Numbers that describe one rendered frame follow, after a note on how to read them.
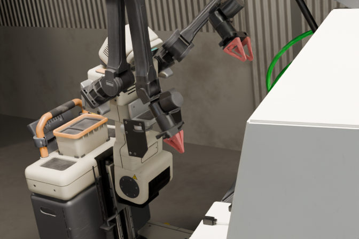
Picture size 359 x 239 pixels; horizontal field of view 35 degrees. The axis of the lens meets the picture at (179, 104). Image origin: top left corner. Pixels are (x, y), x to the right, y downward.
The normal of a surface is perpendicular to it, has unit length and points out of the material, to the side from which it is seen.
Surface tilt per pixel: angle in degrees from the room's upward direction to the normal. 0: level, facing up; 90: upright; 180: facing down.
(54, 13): 90
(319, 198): 90
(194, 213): 0
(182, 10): 90
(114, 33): 91
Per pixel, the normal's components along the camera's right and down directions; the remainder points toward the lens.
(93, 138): 0.84, 0.13
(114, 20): -0.48, 0.36
